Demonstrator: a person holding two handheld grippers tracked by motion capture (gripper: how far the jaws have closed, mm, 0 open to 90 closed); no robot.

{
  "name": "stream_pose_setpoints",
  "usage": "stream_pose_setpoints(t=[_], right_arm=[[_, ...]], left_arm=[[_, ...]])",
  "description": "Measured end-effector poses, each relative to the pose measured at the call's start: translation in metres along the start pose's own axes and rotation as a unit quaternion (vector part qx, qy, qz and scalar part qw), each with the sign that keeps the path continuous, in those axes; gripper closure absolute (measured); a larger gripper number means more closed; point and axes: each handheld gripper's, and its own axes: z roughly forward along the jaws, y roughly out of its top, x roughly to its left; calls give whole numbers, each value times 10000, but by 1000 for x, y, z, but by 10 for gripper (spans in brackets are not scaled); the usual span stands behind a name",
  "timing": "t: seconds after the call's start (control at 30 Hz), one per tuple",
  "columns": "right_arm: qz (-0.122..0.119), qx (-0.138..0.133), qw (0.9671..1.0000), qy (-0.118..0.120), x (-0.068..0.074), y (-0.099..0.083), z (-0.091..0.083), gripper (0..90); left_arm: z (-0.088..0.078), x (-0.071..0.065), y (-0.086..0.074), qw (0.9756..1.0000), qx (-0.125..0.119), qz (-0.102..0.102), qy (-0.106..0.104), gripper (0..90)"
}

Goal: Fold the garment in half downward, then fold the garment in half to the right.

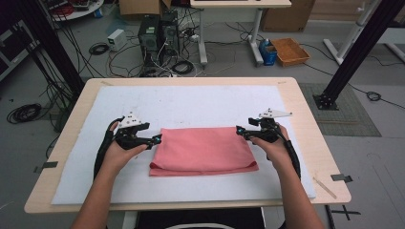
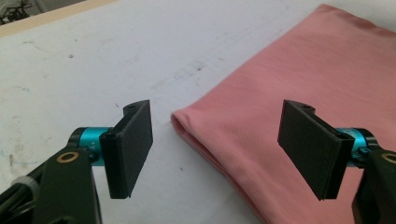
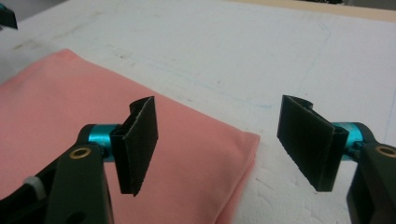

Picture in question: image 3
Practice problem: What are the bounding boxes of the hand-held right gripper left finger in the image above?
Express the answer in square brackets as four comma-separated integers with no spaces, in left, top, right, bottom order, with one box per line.
[78,96,159,197]

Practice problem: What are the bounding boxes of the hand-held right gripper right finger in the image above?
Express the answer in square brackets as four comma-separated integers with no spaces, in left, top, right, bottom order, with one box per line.
[276,94,375,192]

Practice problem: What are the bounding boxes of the pink tank top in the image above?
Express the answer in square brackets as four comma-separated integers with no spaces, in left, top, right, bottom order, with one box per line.
[0,48,262,224]

